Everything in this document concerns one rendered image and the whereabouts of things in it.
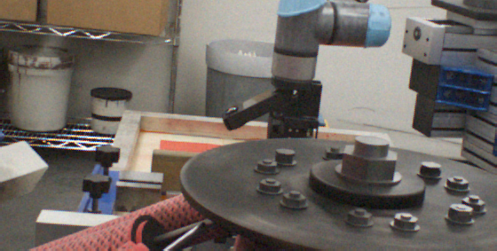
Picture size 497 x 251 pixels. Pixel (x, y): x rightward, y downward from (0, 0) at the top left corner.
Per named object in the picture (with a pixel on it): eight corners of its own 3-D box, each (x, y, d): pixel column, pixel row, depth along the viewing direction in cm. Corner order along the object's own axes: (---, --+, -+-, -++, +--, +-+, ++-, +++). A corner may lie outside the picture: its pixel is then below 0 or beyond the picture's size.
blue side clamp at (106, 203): (92, 202, 184) (95, 164, 183) (121, 204, 185) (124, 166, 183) (67, 269, 155) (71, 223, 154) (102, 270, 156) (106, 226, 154)
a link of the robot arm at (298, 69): (274, 55, 172) (272, 46, 180) (271, 82, 173) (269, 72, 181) (319, 59, 173) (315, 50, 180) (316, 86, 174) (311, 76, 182)
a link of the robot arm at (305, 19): (338, -7, 171) (289, -11, 169) (329, 58, 174) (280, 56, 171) (320, -14, 179) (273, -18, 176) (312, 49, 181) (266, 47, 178)
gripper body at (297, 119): (315, 155, 176) (324, 85, 174) (264, 150, 176) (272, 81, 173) (311, 143, 184) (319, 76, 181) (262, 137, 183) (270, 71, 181)
